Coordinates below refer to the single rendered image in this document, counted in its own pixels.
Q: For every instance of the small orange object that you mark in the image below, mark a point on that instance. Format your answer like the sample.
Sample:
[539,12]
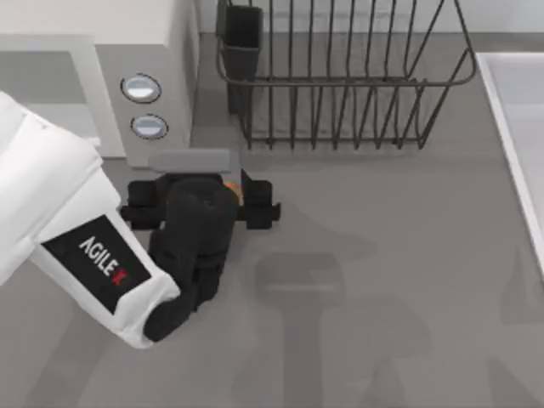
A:
[236,192]

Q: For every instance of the pale grey rounded box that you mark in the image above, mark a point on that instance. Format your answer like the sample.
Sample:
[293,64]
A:
[191,161]

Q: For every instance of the round grey microwave knob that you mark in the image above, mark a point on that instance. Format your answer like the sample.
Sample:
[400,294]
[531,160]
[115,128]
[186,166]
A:
[149,126]
[140,88]

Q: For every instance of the pale microwave door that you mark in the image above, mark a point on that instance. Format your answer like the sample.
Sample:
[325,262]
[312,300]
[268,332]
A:
[100,98]

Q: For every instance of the pale microwave oven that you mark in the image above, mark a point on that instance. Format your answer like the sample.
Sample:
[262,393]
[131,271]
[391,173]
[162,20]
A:
[170,55]

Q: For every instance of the black cutlery holder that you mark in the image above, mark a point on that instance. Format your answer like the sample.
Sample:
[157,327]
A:
[240,47]

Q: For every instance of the white sink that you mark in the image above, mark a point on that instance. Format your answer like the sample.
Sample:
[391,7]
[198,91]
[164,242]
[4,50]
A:
[516,127]

